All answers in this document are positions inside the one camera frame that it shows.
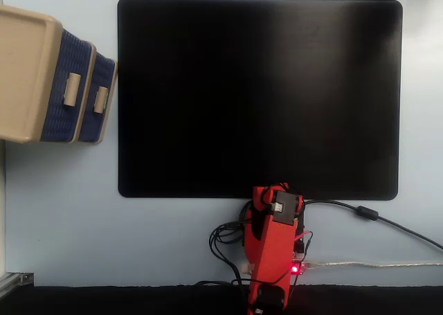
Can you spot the aluminium profile rail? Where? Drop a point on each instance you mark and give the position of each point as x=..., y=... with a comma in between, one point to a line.
x=15, y=280

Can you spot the beige plastic drawer cabinet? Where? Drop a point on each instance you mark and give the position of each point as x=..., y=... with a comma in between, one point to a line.
x=20, y=72

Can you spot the robot controller circuit board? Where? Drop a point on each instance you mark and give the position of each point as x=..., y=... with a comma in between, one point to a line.
x=299, y=259

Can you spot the large black rectangular mat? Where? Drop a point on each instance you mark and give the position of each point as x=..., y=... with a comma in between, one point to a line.
x=214, y=97

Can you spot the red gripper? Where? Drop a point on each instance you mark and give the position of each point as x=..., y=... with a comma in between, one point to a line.
x=260, y=197

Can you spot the red robot arm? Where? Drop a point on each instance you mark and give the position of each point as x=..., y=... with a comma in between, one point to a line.
x=273, y=249

